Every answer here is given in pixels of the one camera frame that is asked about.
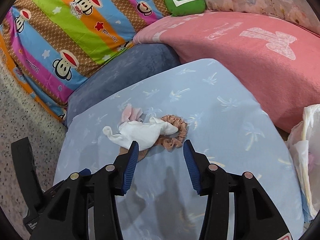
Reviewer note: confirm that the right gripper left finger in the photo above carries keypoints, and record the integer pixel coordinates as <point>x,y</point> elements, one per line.
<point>110,181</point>

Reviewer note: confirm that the white glove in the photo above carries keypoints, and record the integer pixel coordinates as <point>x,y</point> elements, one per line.
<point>144,133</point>

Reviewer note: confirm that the pink white wrapper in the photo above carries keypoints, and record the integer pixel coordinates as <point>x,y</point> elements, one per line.
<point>131,114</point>

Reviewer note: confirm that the white bag-lined trash bin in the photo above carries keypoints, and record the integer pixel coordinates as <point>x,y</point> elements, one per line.
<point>303,145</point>

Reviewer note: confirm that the speckled bed sheet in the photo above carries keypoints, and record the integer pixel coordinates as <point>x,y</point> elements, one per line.
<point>22,116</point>

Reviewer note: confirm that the pink dotted scrunchie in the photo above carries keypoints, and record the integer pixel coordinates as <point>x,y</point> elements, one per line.
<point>170,142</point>

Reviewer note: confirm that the blue-grey velvet cushion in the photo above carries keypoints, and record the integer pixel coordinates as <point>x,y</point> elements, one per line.
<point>130,67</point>

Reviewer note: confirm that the pink blanket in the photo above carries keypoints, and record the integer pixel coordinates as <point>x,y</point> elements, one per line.
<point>277,61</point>

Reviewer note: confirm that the colourful monkey striped pillow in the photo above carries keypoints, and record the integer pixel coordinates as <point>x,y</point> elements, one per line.
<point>53,46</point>

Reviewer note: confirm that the green checkmark plush cushion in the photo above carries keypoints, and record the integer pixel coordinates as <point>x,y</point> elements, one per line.
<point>185,7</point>

